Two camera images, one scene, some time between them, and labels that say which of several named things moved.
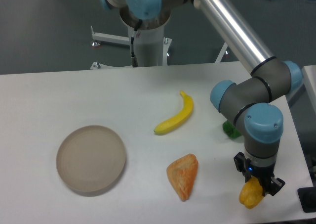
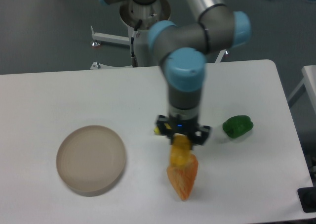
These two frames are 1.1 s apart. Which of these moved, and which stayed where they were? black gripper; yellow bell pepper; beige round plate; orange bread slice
Moved: black gripper; yellow bell pepper
Stayed: beige round plate; orange bread slice
